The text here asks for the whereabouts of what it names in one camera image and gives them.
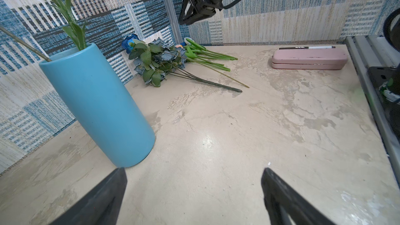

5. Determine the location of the colourful tulip bunch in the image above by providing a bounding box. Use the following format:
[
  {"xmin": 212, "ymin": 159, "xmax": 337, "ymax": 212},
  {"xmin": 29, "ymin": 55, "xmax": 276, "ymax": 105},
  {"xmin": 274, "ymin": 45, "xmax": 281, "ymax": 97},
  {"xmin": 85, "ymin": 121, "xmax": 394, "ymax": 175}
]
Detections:
[{"xmin": 171, "ymin": 38, "xmax": 250, "ymax": 88}]

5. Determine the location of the black white marker pen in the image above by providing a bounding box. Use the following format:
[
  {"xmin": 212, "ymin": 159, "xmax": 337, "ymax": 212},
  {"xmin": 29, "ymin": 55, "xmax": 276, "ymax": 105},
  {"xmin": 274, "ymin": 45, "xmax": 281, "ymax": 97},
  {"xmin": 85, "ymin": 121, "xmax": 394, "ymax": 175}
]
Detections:
[{"xmin": 278, "ymin": 46, "xmax": 336, "ymax": 50}]

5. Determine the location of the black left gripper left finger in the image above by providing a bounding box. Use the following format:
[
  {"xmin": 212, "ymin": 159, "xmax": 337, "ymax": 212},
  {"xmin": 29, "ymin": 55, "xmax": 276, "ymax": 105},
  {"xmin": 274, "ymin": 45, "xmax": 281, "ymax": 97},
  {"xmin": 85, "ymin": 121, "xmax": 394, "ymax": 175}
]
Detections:
[{"xmin": 51, "ymin": 168, "xmax": 128, "ymax": 225}]

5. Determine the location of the dark blue rose stem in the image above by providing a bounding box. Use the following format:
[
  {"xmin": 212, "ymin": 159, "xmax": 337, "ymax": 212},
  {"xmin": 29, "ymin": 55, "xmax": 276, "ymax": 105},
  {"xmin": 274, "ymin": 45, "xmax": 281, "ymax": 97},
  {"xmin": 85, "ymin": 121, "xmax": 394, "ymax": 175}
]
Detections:
[{"xmin": 121, "ymin": 34, "xmax": 139, "ymax": 54}]

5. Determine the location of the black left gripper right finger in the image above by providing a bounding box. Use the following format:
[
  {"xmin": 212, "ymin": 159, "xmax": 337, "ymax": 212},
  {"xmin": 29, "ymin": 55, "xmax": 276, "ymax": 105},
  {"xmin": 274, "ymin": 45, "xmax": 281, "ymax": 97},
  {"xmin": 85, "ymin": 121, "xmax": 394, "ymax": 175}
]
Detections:
[{"xmin": 261, "ymin": 168, "xmax": 334, "ymax": 225}]

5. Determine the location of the pale blue rose bouquet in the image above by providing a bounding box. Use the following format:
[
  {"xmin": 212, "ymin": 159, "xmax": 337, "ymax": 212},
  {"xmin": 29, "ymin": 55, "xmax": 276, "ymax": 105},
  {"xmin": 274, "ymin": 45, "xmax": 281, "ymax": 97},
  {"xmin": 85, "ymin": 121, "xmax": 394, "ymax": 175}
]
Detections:
[{"xmin": 128, "ymin": 38, "xmax": 242, "ymax": 93}]

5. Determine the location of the light blue cylindrical vase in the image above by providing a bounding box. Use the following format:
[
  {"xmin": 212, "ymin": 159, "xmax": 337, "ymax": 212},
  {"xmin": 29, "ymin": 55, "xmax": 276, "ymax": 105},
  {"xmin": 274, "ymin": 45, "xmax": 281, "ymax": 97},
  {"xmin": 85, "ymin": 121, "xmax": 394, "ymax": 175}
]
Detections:
[{"xmin": 39, "ymin": 43, "xmax": 155, "ymax": 168}]

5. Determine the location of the pink pencil case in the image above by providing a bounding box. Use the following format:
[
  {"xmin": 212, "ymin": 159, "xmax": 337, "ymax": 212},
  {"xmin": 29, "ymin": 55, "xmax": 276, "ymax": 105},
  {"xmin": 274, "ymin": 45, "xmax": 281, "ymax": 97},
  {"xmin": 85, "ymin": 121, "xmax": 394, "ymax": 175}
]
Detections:
[{"xmin": 271, "ymin": 47, "xmax": 348, "ymax": 70}]

